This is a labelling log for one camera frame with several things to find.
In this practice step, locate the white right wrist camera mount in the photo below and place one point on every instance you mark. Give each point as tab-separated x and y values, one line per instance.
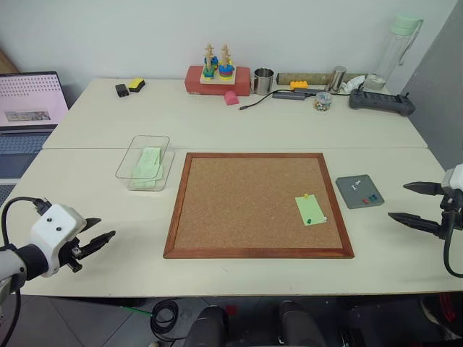
454	179

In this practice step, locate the yellow and black eraser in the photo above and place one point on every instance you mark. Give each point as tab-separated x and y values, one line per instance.
136	84

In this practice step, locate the small jar of pins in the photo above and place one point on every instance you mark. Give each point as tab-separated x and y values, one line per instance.
322	102

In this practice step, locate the open laptop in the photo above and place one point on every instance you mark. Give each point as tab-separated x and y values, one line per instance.
29	105

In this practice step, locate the white crumpled cloth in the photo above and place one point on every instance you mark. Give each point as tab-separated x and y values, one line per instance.
352	84

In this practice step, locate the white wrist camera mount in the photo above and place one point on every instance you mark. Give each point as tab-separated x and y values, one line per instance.
454	179
58	220

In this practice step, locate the clear plastic box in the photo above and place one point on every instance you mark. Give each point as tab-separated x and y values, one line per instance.
159	173

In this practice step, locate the dark rounded shape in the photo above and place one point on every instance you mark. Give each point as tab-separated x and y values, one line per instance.
300	325
206	329

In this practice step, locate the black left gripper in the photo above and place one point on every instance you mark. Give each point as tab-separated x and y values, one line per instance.
74	254

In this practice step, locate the steel cylinder can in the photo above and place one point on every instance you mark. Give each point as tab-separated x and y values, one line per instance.
336	79

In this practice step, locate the wood framed cork board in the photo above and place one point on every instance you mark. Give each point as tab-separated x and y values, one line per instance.
246	202

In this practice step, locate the wooden colourful stacking toy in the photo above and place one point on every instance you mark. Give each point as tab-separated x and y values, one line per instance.
218	74

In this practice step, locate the grey square pin tray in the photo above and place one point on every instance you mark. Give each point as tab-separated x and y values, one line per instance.
358	193

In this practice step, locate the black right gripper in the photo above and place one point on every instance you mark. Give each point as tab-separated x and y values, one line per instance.
452	217

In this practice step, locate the steel mug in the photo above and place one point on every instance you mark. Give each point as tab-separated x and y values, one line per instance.
263	82

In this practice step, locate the pink arched block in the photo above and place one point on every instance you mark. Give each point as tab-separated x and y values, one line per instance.
231	98

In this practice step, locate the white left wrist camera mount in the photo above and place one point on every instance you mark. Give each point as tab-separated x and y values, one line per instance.
58	220

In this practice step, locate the clear bottle with green lid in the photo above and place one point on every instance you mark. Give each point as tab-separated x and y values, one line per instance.
392	54

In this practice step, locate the grey handheld controller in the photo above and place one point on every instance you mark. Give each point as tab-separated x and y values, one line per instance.
380	101

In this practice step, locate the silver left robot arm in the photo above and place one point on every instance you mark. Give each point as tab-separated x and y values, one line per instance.
33	259

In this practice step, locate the small black box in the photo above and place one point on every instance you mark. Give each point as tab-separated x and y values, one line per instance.
122	90

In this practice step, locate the red rectangular box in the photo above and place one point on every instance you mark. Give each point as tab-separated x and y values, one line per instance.
217	89

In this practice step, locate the brown cardboard tube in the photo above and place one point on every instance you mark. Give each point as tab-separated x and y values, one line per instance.
314	77

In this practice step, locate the yellow toy brick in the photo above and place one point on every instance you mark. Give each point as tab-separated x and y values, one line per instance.
298	85

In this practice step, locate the green paper note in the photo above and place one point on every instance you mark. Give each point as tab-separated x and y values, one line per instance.
311	209

